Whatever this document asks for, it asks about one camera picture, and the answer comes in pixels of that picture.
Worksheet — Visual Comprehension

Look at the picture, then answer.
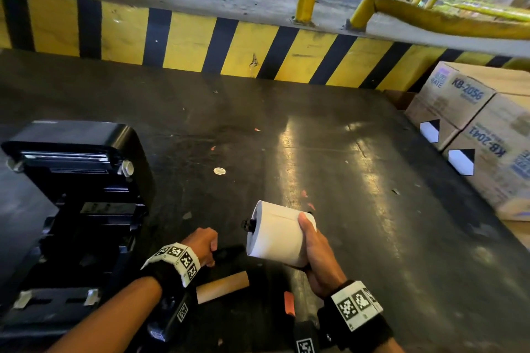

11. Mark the person's right hand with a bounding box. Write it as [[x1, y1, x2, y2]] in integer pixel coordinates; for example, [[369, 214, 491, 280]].
[[285, 212, 349, 299]]

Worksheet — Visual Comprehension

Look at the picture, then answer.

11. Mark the person's left hand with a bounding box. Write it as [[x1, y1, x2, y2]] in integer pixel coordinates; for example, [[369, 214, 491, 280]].
[[181, 227, 219, 269]]

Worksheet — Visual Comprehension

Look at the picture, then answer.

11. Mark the brown cardboard tube core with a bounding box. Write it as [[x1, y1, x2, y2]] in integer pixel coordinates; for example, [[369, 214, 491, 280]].
[[195, 270, 251, 305]]

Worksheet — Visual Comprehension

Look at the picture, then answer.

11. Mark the white paper roll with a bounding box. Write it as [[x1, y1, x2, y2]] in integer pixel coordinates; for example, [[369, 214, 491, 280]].
[[246, 200, 317, 269]]

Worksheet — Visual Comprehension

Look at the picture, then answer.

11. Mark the black printer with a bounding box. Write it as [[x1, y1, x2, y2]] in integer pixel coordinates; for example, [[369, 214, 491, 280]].
[[0, 120, 156, 341]]

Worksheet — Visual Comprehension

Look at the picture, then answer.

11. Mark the person's right forearm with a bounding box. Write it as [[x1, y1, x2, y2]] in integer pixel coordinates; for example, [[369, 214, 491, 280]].
[[374, 336, 405, 353]]

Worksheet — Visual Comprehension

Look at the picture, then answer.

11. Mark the person's left forearm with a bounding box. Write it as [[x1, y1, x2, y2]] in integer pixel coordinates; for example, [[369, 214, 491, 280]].
[[45, 276, 163, 353]]

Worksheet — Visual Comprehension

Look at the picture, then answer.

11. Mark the black wristband with marker tags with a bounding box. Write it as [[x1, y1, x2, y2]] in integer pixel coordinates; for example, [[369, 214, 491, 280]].
[[139, 242, 202, 296], [316, 280, 394, 351]]

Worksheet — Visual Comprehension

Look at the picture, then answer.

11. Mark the brown cardboard box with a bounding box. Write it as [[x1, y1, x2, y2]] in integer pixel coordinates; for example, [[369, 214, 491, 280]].
[[418, 61, 530, 130], [442, 93, 530, 222], [404, 96, 461, 152]]

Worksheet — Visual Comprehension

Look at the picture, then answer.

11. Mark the yellow black striped barrier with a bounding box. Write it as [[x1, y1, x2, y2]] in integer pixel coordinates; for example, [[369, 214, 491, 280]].
[[0, 0, 530, 93]]

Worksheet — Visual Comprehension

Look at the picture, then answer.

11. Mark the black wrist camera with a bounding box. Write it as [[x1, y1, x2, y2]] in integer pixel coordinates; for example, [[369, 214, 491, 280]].
[[289, 319, 328, 353], [142, 288, 198, 343]]

